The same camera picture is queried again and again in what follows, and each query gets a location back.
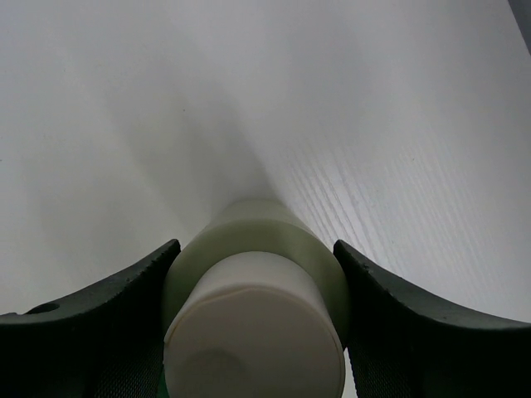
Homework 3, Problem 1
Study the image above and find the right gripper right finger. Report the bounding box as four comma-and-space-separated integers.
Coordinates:
334, 240, 530, 397

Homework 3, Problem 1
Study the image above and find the pale green white-capped bottle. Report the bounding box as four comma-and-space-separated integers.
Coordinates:
161, 200, 350, 397

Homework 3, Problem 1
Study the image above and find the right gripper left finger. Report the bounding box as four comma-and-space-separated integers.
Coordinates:
1, 240, 180, 397

